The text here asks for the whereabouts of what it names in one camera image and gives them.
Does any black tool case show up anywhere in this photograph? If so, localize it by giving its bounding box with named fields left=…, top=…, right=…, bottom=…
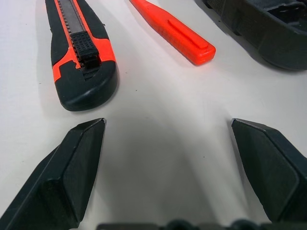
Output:
left=194, top=0, right=307, bottom=71

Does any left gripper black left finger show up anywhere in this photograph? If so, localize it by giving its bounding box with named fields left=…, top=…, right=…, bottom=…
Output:
left=0, top=118, right=107, bottom=230

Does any orange voltage tester pen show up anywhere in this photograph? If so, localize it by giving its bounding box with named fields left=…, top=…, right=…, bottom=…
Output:
left=129, top=0, right=216, bottom=67

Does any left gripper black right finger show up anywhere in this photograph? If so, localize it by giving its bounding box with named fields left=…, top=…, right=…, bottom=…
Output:
left=231, top=117, right=307, bottom=223

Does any orange black utility knife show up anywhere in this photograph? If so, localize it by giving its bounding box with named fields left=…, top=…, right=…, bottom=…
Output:
left=45, top=0, right=119, bottom=112

